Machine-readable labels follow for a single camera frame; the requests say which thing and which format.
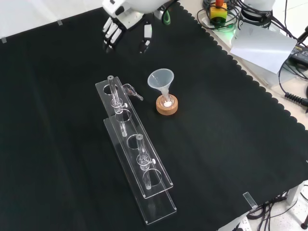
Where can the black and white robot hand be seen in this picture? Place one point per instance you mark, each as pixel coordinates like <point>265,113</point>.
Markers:
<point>125,16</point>

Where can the translucent plastic funnel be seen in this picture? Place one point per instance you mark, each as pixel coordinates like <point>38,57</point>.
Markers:
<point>160,79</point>

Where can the glass weighing funnel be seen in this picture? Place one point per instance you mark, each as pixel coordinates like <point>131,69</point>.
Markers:
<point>131,91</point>

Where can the round-bottom glass flask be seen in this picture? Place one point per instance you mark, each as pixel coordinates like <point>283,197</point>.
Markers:
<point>167,102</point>

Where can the clear funnel stand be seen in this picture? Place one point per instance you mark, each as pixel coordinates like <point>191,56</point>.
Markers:
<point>134,144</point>

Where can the grey tape piece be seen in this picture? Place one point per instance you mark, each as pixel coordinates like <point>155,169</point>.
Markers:
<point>3,40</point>
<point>60,22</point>

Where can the yellow stop button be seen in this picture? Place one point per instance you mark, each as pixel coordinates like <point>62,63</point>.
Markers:
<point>218,13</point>

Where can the black cloth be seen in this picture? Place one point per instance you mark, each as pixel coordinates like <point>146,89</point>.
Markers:
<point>72,120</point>

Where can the black power adapter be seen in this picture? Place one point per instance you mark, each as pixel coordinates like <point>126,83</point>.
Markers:
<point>300,54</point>

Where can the clear tape strip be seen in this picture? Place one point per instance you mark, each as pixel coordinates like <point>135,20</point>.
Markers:
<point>250,200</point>

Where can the white power strip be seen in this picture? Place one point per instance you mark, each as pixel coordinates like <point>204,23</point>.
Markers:
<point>241,225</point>

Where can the white table leg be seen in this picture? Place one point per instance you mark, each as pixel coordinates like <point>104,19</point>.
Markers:
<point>297,192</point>

